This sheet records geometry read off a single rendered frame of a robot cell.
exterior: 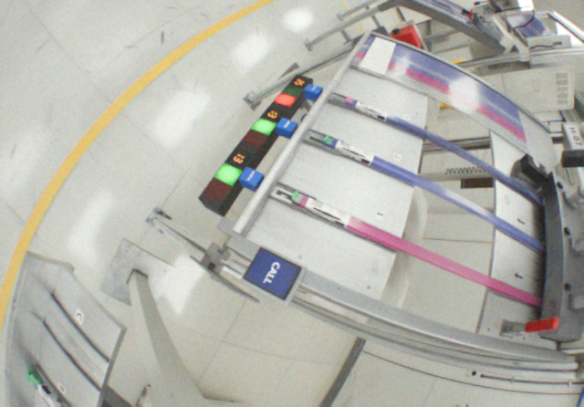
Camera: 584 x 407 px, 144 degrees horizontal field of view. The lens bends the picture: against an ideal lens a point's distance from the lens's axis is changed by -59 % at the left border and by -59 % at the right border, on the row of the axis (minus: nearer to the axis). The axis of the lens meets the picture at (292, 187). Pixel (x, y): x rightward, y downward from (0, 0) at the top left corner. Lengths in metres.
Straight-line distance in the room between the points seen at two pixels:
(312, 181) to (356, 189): 0.06
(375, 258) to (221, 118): 0.96
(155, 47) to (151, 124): 0.37
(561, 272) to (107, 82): 1.43
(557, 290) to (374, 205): 0.39
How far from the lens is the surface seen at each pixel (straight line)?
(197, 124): 1.07
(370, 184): 0.35
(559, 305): 0.50
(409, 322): 0.31
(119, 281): 1.03
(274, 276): 0.24
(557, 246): 0.54
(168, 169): 1.01
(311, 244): 0.30
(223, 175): 0.36
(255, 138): 0.40
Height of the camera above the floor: 0.98
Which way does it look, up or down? 49 degrees down
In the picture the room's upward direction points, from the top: 88 degrees clockwise
